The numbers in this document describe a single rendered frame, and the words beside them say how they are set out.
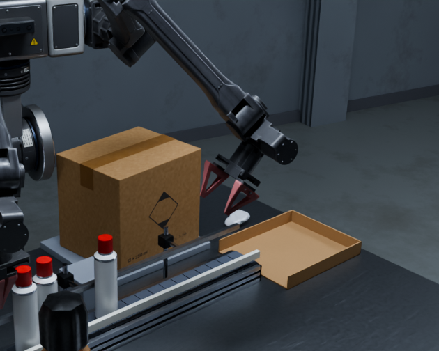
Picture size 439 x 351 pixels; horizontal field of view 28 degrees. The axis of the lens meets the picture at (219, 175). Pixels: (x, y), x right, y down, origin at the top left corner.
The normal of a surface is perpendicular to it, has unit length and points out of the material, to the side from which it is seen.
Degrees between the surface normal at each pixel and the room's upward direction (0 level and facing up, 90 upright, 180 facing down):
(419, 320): 0
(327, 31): 90
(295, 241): 0
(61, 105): 90
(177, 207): 90
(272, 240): 0
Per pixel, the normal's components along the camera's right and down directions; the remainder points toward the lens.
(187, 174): 0.76, 0.29
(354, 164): 0.04, -0.92
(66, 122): 0.53, 0.36
